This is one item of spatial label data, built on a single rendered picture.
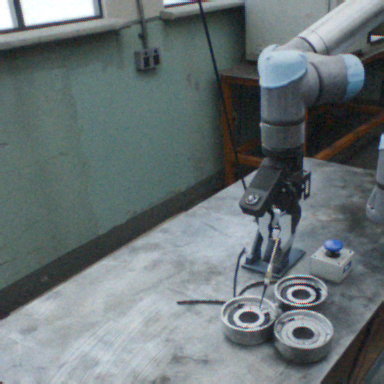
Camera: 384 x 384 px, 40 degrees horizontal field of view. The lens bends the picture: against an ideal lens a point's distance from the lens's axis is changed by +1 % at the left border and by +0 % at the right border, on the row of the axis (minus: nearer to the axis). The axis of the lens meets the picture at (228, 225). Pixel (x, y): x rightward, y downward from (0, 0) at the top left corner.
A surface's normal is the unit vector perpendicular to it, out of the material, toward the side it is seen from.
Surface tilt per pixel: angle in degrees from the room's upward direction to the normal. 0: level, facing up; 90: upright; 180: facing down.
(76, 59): 90
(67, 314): 0
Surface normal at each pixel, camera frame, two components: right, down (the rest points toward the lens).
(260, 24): -0.59, 0.40
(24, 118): 0.80, 0.25
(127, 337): -0.04, -0.88
